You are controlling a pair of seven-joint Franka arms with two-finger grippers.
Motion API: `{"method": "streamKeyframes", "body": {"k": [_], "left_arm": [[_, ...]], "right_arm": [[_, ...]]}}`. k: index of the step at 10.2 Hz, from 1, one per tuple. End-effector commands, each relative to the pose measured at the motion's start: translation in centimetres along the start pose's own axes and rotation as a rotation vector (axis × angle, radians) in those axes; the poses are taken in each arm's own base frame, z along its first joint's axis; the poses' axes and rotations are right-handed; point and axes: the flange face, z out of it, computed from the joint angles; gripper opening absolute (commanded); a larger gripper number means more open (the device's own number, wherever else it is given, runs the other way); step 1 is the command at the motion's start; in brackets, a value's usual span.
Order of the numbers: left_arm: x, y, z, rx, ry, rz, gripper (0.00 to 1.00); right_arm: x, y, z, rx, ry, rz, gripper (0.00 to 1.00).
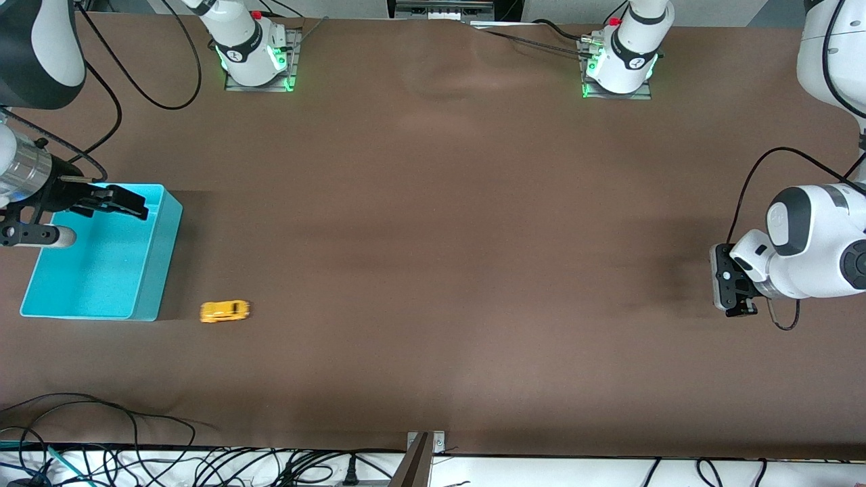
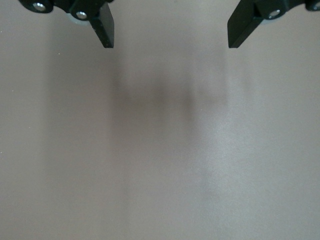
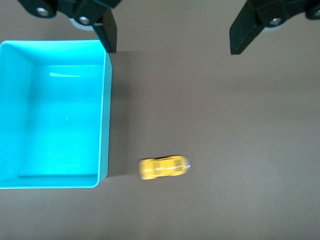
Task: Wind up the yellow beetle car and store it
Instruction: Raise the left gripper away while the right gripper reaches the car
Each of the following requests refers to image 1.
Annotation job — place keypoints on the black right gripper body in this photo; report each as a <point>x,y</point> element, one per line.
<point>67,192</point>

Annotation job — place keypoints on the yellow beetle toy car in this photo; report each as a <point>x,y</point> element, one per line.
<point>225,311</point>

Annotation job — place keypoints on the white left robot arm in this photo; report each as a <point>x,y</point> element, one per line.
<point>812,250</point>

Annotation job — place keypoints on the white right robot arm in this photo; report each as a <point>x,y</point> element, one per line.
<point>243,54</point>

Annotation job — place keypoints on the teal plastic bin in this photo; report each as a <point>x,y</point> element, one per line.
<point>101,277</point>

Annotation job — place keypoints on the white ledge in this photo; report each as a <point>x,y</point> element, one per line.
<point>541,473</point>

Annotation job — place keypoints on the brown table cover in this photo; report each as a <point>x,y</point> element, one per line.
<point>433,237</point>

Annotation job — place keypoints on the black power plug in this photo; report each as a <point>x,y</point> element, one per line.
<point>350,475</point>

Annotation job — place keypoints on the black box with sockets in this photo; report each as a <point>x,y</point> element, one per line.
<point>443,8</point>

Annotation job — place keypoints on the grey power strip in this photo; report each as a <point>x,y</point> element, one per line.
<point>365,483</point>

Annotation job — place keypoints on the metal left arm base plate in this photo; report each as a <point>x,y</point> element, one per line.
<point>639,95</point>

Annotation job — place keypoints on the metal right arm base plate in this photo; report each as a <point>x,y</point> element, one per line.
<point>291,67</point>

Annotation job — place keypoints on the metal table bracket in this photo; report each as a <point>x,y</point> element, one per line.
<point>423,450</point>

